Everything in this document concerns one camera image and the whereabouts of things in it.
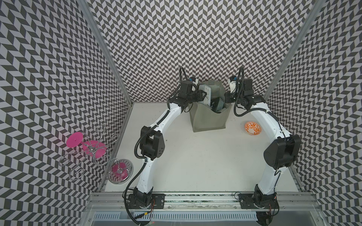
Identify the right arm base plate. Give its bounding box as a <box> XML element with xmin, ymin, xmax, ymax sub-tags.
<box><xmin>237</xmin><ymin>193</ymin><xmax>280</xmax><ymax>210</ymax></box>

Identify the grey square analog clock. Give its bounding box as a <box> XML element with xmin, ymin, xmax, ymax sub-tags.
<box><xmin>199</xmin><ymin>84</ymin><xmax>212</xmax><ymax>107</ymax></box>

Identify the aluminium front rail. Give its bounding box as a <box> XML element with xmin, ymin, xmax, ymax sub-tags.
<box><xmin>85</xmin><ymin>192</ymin><xmax>321</xmax><ymax>211</ymax></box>

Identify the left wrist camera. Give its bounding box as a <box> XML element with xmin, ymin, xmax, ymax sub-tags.
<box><xmin>189</xmin><ymin>77</ymin><xmax>199</xmax><ymax>85</ymax></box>

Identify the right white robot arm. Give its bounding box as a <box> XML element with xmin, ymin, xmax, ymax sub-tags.
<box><xmin>224</xmin><ymin>76</ymin><xmax>301</xmax><ymax>206</ymax></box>

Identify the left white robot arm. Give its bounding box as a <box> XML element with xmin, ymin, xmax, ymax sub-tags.
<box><xmin>133</xmin><ymin>77</ymin><xmax>206</xmax><ymax>206</ymax></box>

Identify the orange patterned bowl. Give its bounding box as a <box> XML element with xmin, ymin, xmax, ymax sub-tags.
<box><xmin>244</xmin><ymin>121</ymin><xmax>262</xmax><ymax>136</ymax></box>

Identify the green rectangular analog clock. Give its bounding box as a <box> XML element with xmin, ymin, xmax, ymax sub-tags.
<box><xmin>212</xmin><ymin>97</ymin><xmax>226</xmax><ymax>114</ymax></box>

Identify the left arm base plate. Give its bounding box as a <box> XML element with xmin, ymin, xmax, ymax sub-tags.
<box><xmin>126</xmin><ymin>193</ymin><xmax>166</xmax><ymax>209</ymax></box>

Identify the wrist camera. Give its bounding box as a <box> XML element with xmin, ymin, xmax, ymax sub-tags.
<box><xmin>229</xmin><ymin>75</ymin><xmax>239</xmax><ymax>93</ymax></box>
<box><xmin>189</xmin><ymin>77</ymin><xmax>199</xmax><ymax>85</ymax></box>

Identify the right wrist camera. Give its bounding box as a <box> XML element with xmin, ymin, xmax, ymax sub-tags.
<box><xmin>229</xmin><ymin>75</ymin><xmax>239</xmax><ymax>93</ymax></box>

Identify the pink wire cup stand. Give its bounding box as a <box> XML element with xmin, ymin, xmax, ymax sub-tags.
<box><xmin>58</xmin><ymin>124</ymin><xmax>118</xmax><ymax>167</ymax></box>

